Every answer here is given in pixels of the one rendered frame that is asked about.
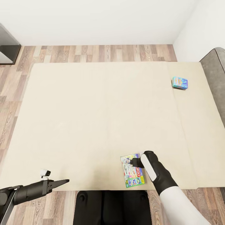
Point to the bed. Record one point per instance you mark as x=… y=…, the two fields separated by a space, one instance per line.
x=78 y=119

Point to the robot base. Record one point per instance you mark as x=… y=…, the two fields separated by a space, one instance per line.
x=112 y=207

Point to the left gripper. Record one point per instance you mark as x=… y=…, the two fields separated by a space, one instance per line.
x=42 y=188

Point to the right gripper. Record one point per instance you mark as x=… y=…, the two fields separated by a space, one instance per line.
x=136 y=162

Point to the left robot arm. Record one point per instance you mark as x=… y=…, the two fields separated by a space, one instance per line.
x=11 y=196

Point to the board game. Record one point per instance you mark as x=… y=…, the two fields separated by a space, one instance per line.
x=180 y=83
x=133 y=175

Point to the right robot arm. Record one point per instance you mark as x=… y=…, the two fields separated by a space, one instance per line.
x=179 y=209

